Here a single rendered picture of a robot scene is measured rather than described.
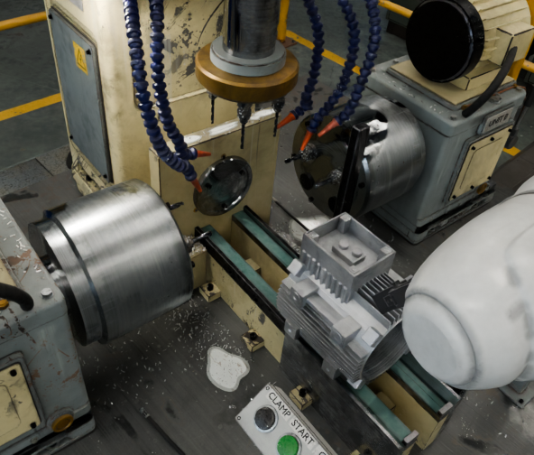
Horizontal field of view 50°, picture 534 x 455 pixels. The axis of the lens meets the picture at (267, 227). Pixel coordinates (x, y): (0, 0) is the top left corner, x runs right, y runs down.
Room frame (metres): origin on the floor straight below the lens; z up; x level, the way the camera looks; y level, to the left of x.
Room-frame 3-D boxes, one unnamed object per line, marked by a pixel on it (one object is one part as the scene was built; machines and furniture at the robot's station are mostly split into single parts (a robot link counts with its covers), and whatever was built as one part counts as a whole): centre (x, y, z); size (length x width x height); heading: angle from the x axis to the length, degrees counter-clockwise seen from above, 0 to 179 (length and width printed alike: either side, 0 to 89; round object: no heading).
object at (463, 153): (1.29, -0.40, 0.99); 0.35 x 0.31 x 0.37; 132
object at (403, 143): (1.11, -0.21, 1.04); 0.41 x 0.25 x 0.25; 132
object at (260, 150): (1.01, 0.14, 0.97); 0.30 x 0.11 x 0.34; 132
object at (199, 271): (0.87, 0.17, 0.86); 0.07 x 0.06 x 0.12; 132
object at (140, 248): (0.65, 0.30, 1.04); 0.37 x 0.25 x 0.25; 132
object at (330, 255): (0.69, -0.14, 1.11); 0.12 x 0.11 x 0.07; 43
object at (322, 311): (0.66, -0.17, 1.02); 0.20 x 0.19 x 0.19; 43
